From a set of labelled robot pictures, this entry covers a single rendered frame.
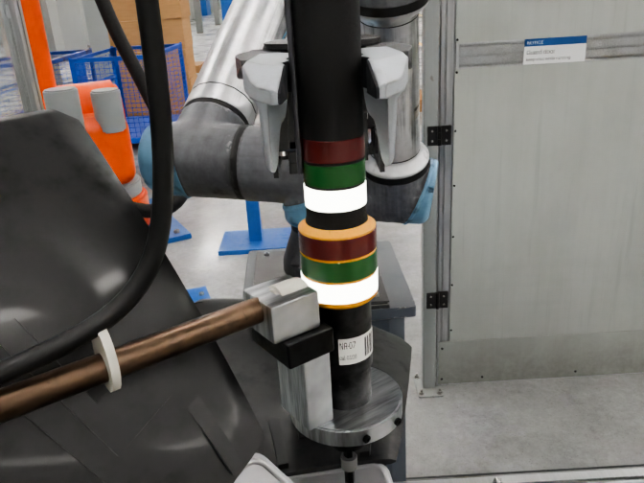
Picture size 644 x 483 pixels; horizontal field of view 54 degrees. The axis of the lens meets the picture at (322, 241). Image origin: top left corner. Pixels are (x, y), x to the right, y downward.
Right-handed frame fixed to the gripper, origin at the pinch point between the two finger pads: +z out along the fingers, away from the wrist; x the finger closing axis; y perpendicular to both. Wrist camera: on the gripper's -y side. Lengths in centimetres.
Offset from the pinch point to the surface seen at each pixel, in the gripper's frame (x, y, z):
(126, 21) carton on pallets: 226, 15, -786
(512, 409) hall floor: -66, 146, -168
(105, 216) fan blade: 12.3, 7.1, -2.6
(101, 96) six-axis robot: 132, 48, -364
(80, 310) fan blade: 12.7, 10.4, 2.1
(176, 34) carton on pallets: 167, 33, -787
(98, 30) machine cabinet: 342, 32, -1038
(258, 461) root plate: 4.7, 19.4, 2.9
